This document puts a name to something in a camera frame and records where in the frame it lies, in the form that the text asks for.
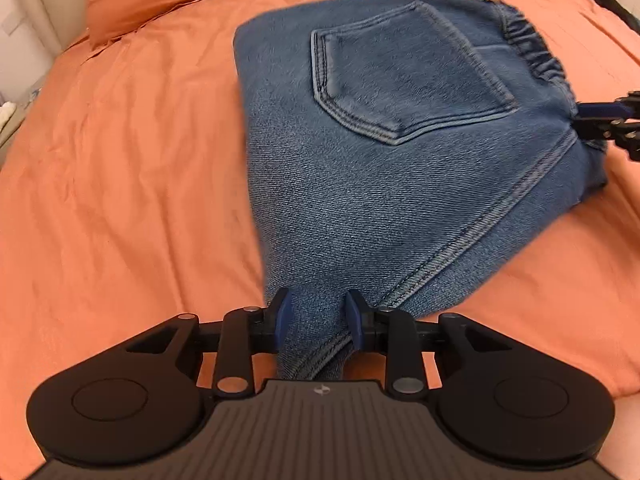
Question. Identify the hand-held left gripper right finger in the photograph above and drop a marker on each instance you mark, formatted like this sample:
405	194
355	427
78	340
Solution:
354	312

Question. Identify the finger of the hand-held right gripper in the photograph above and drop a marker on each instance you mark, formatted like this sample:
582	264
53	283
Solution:
607	132
600	109

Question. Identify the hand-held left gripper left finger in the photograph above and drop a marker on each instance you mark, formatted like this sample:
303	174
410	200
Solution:
284	310

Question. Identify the blue denim pants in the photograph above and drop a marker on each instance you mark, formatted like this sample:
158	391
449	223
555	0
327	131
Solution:
400	160

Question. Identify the dark cloth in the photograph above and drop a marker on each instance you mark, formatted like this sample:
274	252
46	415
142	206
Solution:
612	2

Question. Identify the orange bed sheet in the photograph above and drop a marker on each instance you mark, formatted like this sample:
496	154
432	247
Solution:
125	185

